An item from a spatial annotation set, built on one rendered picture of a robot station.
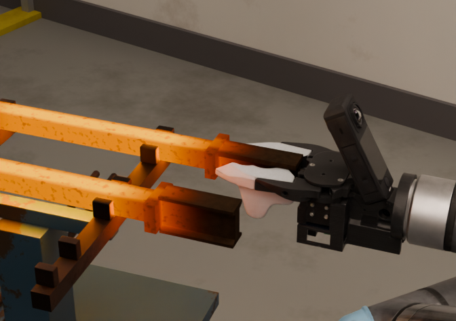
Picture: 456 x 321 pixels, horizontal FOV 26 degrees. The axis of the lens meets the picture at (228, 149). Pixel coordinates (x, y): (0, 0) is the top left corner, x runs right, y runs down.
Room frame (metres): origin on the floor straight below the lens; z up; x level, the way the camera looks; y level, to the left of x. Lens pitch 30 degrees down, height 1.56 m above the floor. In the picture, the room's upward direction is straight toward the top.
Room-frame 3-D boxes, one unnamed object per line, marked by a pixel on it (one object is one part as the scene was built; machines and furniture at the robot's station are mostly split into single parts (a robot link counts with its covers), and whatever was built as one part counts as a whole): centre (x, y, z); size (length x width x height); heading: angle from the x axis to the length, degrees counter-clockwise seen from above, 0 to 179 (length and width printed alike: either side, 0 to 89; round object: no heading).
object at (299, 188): (0.90, -0.07, 1.01); 0.09 x 0.05 x 0.02; 79
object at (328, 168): (0.91, -0.14, 0.98); 0.12 x 0.08 x 0.09; 69
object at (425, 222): (0.88, -0.21, 0.99); 0.08 x 0.05 x 0.08; 159
